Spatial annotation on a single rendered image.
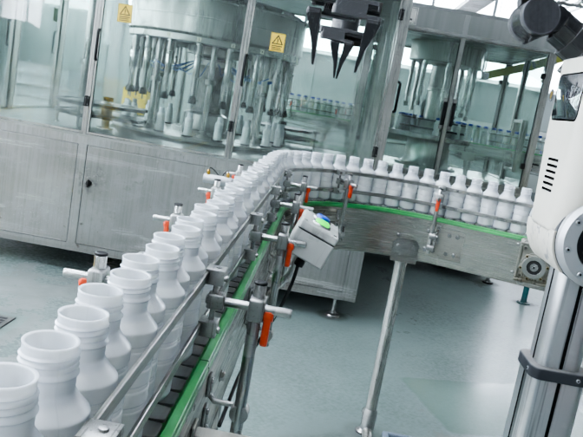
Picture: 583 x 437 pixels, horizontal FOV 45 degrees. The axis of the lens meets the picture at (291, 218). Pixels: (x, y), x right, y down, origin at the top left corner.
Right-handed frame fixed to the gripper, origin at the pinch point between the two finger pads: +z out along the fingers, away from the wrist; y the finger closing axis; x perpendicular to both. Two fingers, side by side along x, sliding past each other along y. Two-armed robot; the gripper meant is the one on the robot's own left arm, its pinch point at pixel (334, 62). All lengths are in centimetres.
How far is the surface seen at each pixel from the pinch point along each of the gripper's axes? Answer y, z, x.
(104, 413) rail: -10, 30, -62
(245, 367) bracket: -3.2, 40.5, -20.9
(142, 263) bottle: -13, 24, -42
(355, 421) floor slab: 36, 138, 189
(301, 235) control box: -0.3, 30.9, 24.8
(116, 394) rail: -10, 29, -59
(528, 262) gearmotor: 76, 45, 136
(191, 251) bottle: -12.0, 26.5, -23.9
